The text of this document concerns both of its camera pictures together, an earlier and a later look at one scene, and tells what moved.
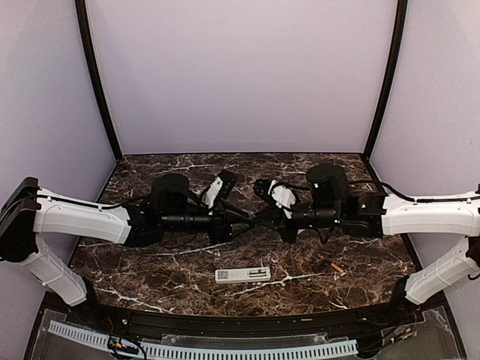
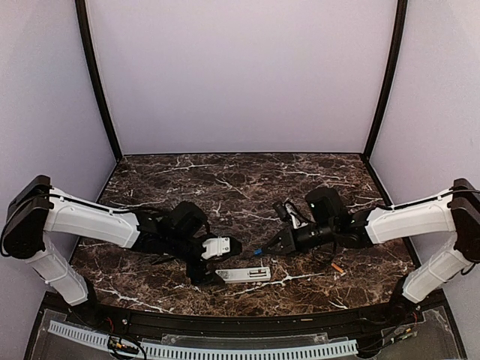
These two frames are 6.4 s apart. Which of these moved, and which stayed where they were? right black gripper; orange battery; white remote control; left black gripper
Moved: right black gripper; left black gripper
Stayed: orange battery; white remote control
